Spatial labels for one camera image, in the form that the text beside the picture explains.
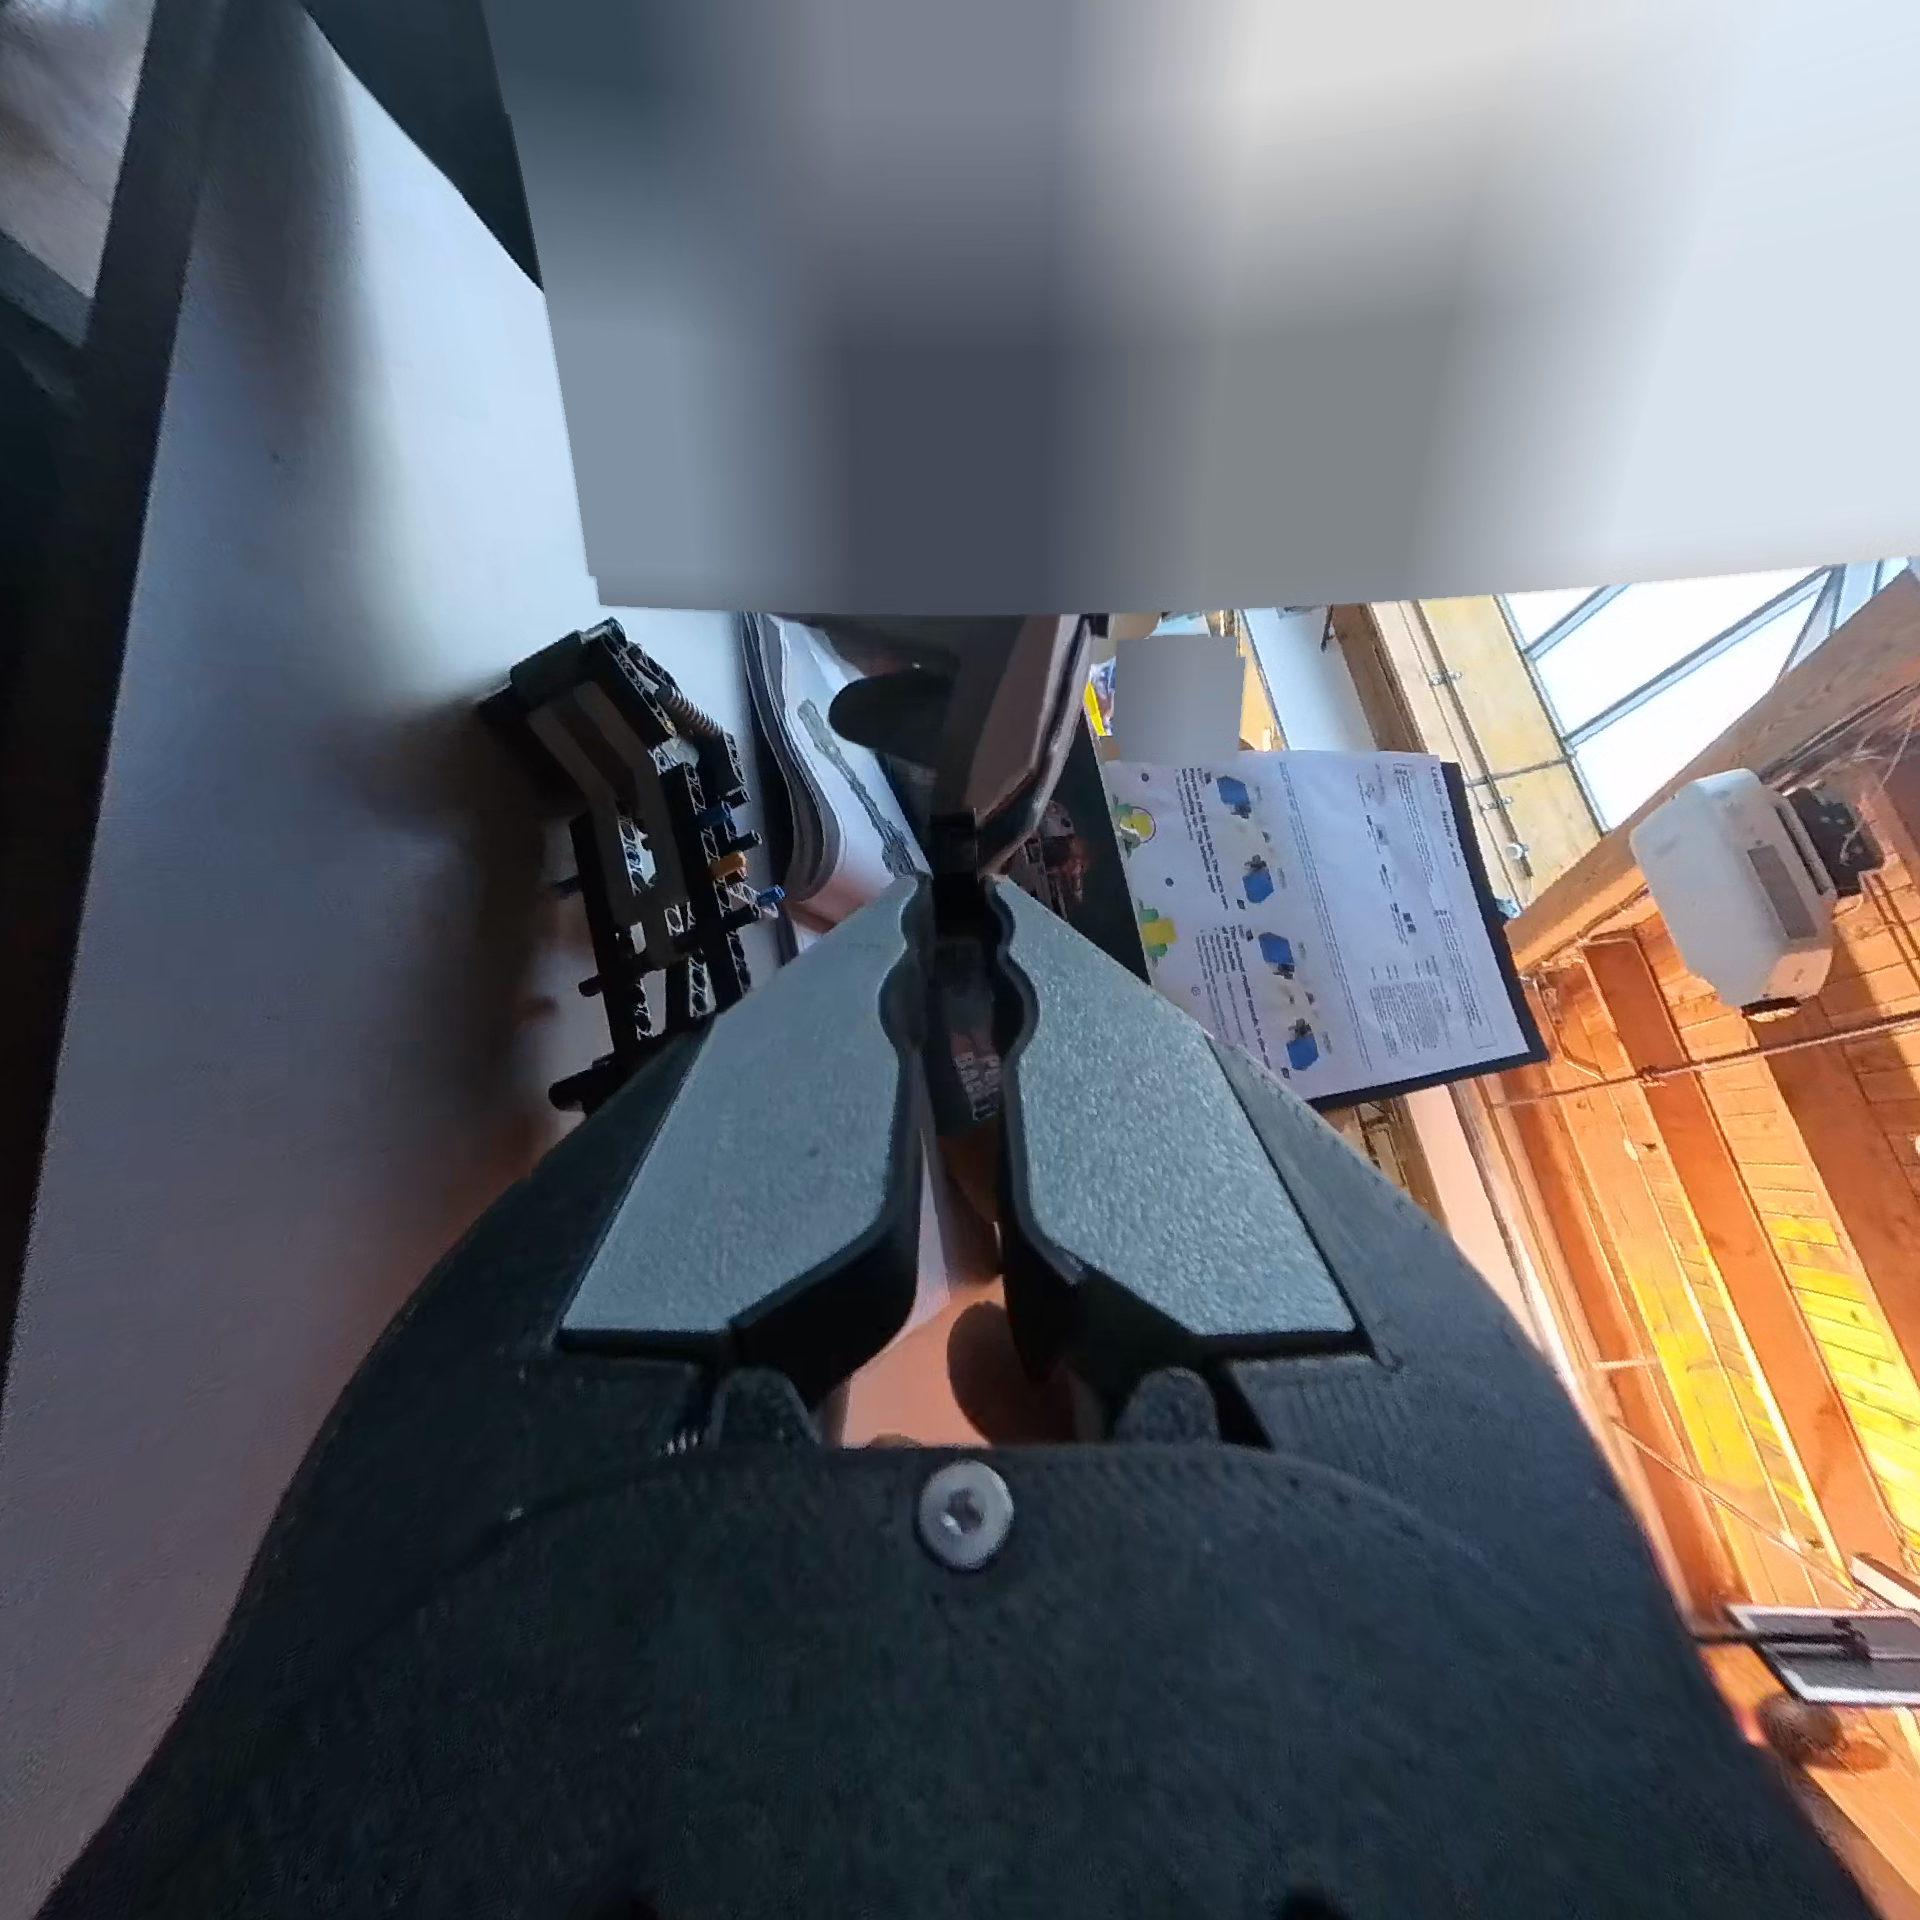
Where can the clipboard with printed sheet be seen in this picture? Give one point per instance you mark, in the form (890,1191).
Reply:
(1347,904)

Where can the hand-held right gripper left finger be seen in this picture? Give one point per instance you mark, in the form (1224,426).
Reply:
(778,1156)

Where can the black lego frame assembly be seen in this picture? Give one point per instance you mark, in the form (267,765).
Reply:
(664,842)

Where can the black lego box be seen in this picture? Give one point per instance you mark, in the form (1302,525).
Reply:
(1099,883)

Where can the lego instruction booklet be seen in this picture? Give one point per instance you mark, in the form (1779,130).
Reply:
(837,842)

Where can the skylight window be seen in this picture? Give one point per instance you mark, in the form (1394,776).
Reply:
(1677,678)

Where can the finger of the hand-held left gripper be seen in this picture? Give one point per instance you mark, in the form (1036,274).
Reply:
(1020,718)

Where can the white projector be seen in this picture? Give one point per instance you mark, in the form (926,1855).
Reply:
(1711,883)

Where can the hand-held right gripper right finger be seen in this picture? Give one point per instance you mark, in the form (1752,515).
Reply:
(1156,1168)

